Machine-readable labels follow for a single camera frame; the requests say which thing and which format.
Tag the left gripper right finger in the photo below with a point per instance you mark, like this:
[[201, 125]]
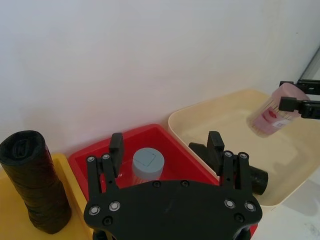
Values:
[[216, 155]]

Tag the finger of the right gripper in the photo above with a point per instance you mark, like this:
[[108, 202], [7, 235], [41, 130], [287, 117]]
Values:
[[310, 86], [288, 104]]

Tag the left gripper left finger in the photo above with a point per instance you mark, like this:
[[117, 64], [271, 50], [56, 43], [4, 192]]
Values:
[[117, 155]]

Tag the toothpick jar pink lid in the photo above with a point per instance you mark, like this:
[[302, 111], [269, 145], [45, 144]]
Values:
[[267, 117]]

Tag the red plastic tray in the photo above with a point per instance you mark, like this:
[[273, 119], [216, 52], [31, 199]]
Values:
[[155, 135]]

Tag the cream plastic tray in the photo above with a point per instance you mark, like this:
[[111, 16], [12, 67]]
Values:
[[225, 110]]

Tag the black bag roll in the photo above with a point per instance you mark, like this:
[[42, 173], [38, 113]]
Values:
[[35, 180], [257, 178]]

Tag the yellow plastic tray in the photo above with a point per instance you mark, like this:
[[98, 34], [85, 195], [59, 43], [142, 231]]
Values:
[[10, 220]]

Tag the grey metal frame strip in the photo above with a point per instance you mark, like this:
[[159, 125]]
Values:
[[313, 67]]

